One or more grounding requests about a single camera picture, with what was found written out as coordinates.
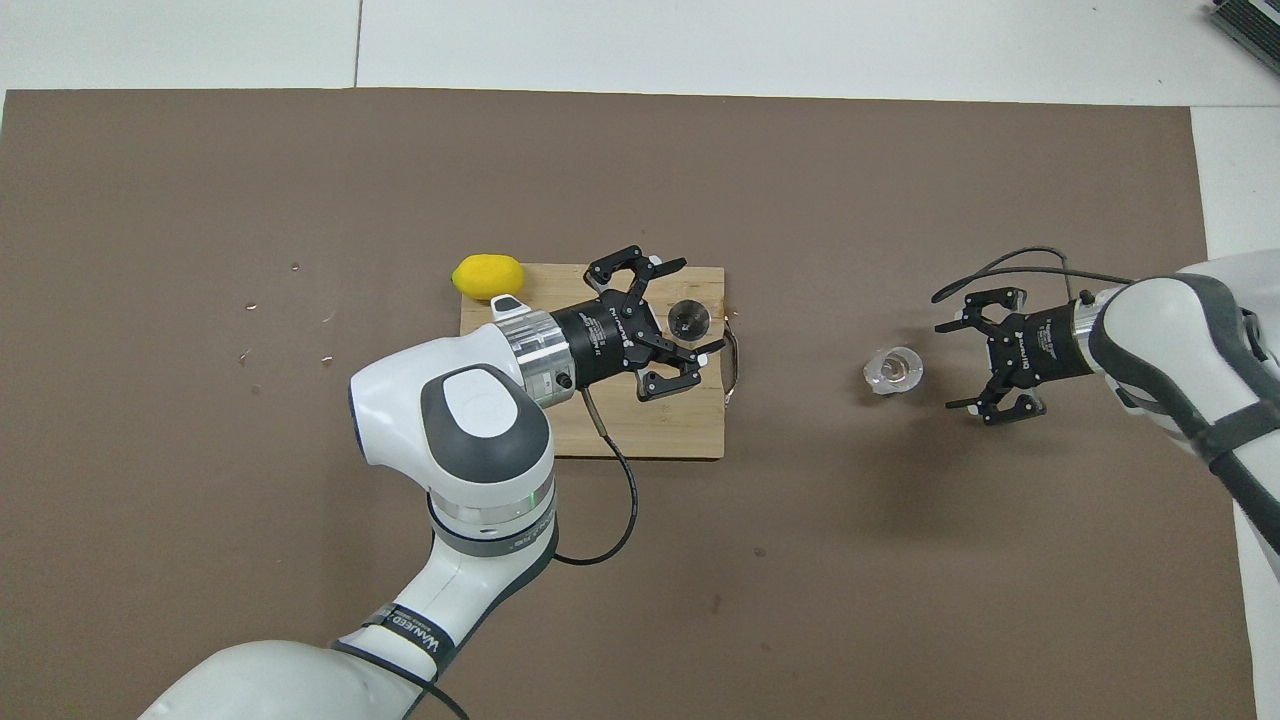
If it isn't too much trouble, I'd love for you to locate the bamboo cutting board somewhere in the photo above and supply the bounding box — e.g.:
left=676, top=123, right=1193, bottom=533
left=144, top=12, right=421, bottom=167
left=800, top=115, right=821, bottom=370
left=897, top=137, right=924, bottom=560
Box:
left=453, top=263, right=744, bottom=461

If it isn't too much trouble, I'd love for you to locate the steel double jigger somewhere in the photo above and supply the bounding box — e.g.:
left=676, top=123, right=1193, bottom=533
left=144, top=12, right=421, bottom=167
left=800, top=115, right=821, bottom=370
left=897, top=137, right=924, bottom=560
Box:
left=666, top=297, right=713, bottom=342

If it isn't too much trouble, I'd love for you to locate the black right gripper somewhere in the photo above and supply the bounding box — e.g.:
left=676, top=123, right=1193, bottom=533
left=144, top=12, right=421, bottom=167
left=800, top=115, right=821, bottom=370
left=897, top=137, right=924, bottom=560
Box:
left=933, top=286, right=1098, bottom=428

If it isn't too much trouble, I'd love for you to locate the yellow lemon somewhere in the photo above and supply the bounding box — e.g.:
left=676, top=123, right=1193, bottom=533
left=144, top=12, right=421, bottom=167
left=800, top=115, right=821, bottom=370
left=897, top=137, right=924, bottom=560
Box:
left=451, top=254, right=527, bottom=303

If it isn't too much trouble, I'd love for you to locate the small clear glass cup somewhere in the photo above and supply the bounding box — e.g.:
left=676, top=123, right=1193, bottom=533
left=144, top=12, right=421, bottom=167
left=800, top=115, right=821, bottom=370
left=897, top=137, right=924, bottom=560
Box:
left=862, top=346, right=926, bottom=398

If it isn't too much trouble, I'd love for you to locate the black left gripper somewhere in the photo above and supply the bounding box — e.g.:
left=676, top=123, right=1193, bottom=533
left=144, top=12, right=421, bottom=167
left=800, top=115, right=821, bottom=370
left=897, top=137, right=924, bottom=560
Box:
left=549, top=244, right=729, bottom=404

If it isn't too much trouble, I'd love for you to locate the brown table mat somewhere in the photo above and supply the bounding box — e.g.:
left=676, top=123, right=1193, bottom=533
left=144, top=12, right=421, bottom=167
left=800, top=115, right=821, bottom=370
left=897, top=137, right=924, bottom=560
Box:
left=0, top=88, right=1260, bottom=720

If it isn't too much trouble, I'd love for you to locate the grey ribbed device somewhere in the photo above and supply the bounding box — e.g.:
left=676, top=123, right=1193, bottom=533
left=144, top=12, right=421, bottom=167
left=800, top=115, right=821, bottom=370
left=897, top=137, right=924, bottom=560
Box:
left=1207, top=0, right=1280, bottom=50

